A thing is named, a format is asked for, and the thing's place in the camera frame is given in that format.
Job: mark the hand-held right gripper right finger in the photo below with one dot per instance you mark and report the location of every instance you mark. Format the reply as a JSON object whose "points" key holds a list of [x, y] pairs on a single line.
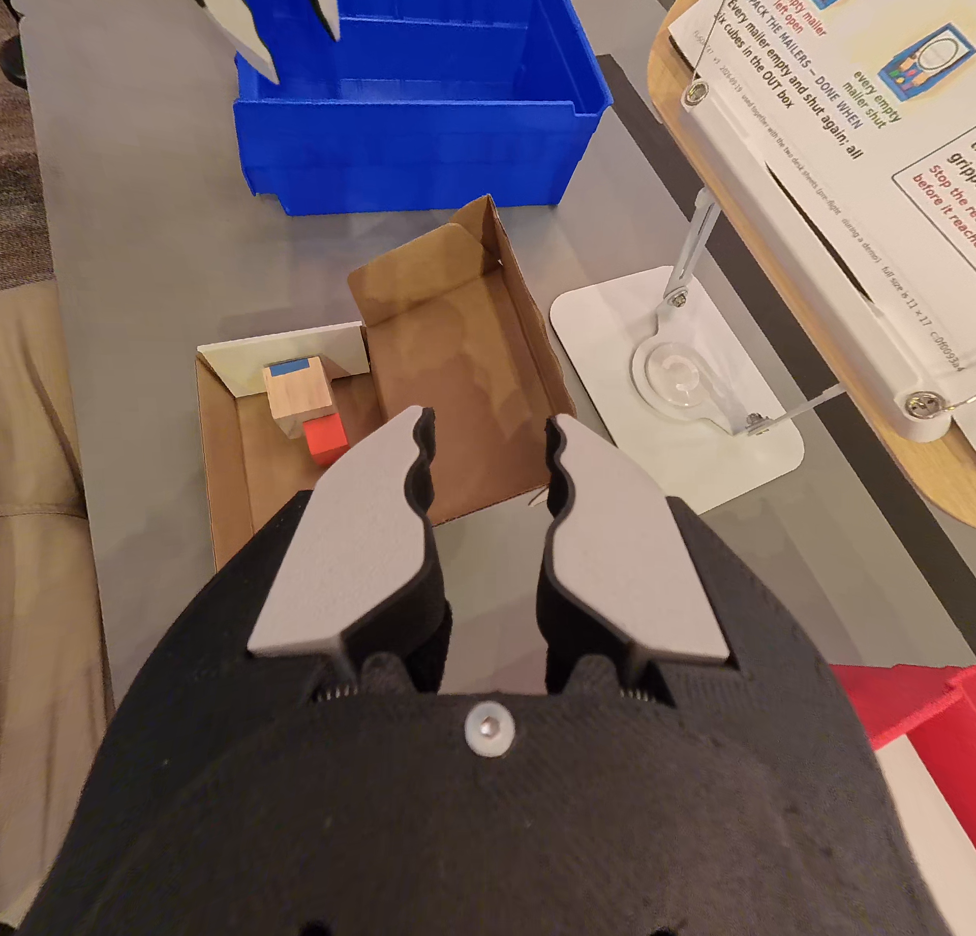
{"points": [[633, 555]]}

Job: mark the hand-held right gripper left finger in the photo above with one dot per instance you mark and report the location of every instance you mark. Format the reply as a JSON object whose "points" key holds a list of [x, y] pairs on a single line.
{"points": [[335, 547]]}

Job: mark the red cube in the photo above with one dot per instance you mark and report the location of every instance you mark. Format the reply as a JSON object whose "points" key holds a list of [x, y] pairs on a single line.
{"points": [[326, 439]]}

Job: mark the wooden cube with blue face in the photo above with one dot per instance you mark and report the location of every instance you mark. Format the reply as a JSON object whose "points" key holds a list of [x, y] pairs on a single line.
{"points": [[299, 398]]}

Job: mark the white cardboard mailer box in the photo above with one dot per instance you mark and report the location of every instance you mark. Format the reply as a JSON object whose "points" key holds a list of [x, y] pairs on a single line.
{"points": [[457, 364]]}

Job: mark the blue plastic bin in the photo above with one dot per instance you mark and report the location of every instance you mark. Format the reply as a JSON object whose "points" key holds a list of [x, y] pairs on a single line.
{"points": [[427, 143]]}

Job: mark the person's beige pants leg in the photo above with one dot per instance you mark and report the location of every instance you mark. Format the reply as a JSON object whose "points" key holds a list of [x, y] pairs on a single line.
{"points": [[46, 570]]}

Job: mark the red plastic bin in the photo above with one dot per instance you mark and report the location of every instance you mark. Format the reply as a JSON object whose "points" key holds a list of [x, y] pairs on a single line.
{"points": [[892, 699]]}

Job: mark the white stand ledge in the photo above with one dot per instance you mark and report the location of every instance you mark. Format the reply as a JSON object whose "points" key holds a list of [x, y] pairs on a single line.
{"points": [[823, 257]]}

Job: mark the instruction sheet on board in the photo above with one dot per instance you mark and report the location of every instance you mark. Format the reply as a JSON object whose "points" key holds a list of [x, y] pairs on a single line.
{"points": [[671, 59]]}

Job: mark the printed instruction sheet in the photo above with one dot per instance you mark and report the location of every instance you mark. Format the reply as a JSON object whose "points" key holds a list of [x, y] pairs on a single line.
{"points": [[839, 97]]}

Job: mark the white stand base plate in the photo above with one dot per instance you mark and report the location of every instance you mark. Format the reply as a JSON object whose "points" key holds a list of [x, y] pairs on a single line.
{"points": [[602, 326]]}

